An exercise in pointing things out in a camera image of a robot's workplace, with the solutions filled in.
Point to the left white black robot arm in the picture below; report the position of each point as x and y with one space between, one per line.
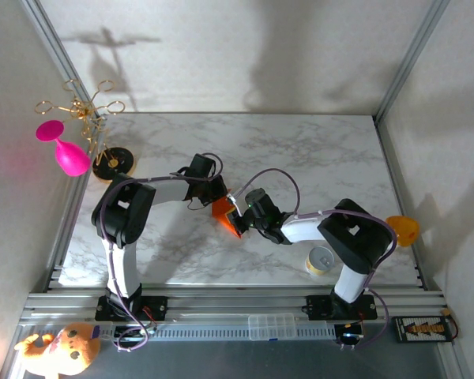
124 213

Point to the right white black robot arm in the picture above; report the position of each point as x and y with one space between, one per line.
355 233

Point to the yellow tin can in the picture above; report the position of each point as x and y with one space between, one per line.
320 260

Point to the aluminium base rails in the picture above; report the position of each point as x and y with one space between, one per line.
229 304

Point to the clear plastic organizer box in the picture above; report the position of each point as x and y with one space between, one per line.
272 325

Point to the orange and white goblet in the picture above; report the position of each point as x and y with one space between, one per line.
407 231

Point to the pink wine glass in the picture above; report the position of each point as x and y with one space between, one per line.
71 156

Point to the orange plush toy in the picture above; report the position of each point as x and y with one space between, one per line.
71 347

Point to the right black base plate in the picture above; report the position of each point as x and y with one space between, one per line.
316 308

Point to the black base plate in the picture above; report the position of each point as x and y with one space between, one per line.
158 308
316 308

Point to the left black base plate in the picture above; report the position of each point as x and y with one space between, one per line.
158 308

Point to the aluminium side rail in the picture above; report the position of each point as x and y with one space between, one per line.
55 278
395 177

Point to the aluminium corner post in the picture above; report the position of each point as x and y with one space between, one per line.
65 59
410 59

